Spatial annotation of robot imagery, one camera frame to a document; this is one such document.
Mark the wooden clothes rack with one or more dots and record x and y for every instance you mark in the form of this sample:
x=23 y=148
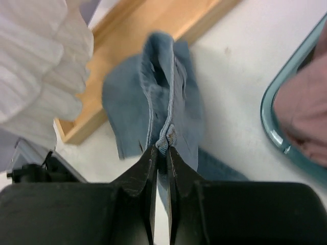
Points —
x=122 y=33

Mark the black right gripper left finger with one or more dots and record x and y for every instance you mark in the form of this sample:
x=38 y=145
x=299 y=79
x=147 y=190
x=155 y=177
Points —
x=119 y=212

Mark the teal plastic tray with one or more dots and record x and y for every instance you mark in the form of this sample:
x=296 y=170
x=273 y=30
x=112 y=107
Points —
x=299 y=59

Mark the blue denim skirt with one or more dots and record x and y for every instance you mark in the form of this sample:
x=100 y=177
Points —
x=152 y=98

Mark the pink ruffled skirt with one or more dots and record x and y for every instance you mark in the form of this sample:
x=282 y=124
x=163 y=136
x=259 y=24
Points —
x=300 y=106

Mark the white ruffled skirt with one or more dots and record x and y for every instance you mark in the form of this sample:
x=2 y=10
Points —
x=45 y=47

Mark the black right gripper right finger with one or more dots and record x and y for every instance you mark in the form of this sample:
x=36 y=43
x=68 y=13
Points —
x=224 y=212

